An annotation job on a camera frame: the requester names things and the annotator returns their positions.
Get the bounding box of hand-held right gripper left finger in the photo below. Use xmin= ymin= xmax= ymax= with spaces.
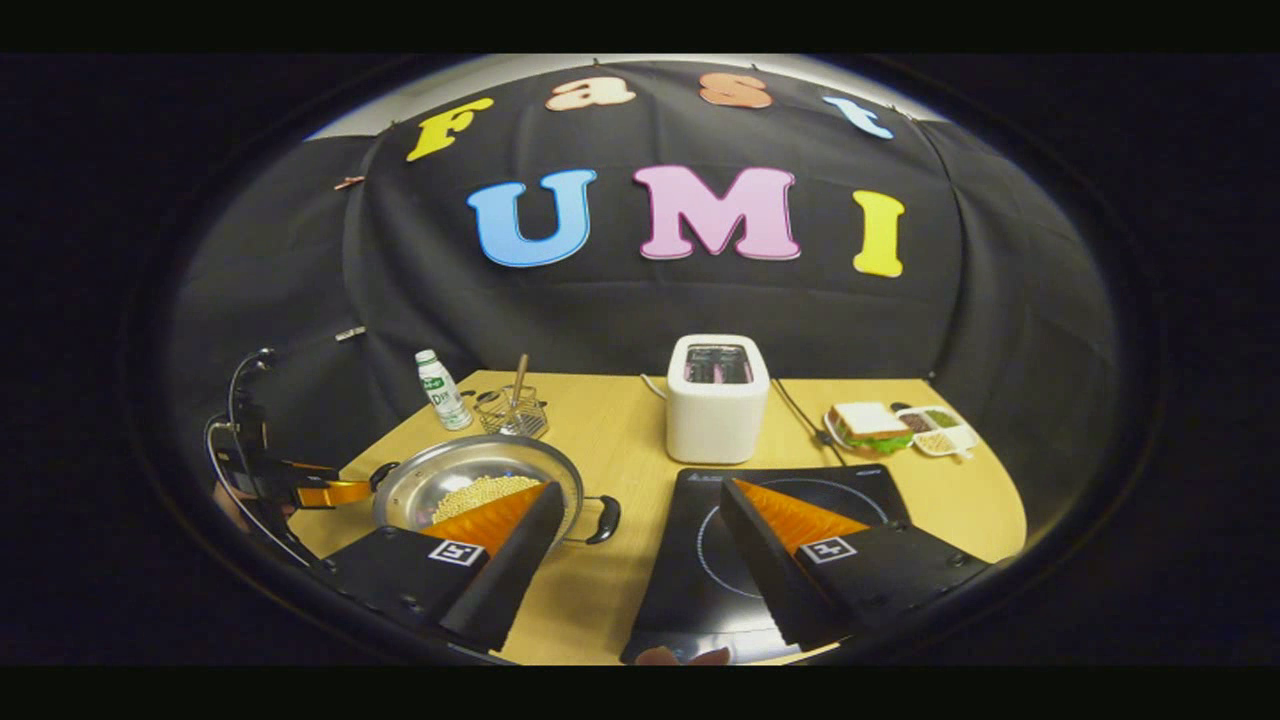
xmin=315 ymin=481 xmax=567 ymax=653

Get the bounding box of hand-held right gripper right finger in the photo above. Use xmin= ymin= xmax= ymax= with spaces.
xmin=719 ymin=477 xmax=997 ymax=650

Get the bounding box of black induction cooktop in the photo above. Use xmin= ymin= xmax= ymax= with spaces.
xmin=620 ymin=465 xmax=914 ymax=666

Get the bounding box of steel pot with black handles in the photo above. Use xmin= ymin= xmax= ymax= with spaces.
xmin=371 ymin=434 xmax=623 ymax=547

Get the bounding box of pile of yellow soybeans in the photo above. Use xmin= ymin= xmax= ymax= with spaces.
xmin=431 ymin=474 xmax=547 ymax=526

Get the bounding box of white plastic bottle green label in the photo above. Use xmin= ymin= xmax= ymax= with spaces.
xmin=415 ymin=349 xmax=475 ymax=432

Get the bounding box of white sandwich plate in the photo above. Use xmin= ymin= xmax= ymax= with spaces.
xmin=822 ymin=404 xmax=917 ymax=457

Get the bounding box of white toaster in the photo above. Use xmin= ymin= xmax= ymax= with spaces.
xmin=665 ymin=334 xmax=772 ymax=466

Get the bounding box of sandwich with lettuce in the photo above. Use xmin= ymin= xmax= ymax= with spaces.
xmin=828 ymin=402 xmax=914 ymax=453

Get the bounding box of white divided tray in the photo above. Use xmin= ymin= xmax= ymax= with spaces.
xmin=896 ymin=405 xmax=982 ymax=462

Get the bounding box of black backdrop cloth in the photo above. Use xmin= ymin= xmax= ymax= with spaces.
xmin=168 ymin=60 xmax=1117 ymax=526

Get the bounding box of black power cable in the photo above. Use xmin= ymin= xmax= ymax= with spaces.
xmin=771 ymin=378 xmax=847 ymax=467

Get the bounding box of wire basket with wooden handle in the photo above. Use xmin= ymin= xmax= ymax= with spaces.
xmin=471 ymin=353 xmax=552 ymax=441

